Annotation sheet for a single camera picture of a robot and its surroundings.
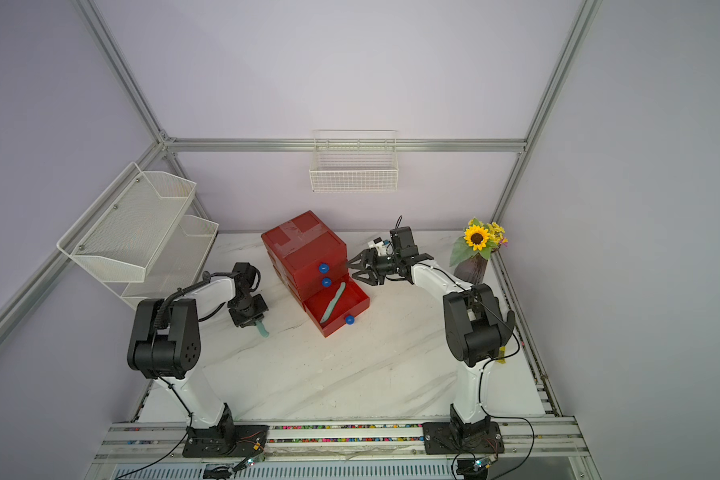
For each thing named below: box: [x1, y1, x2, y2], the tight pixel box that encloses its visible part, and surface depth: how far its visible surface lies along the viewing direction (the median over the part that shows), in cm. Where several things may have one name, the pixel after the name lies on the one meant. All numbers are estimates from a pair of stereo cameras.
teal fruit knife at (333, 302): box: [320, 282, 346, 324], surface depth 101 cm
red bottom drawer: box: [303, 276, 370, 338], surface depth 96 cm
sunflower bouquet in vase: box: [450, 217, 509, 285], surface depth 86 cm
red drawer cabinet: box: [261, 210, 370, 338], surface depth 91 cm
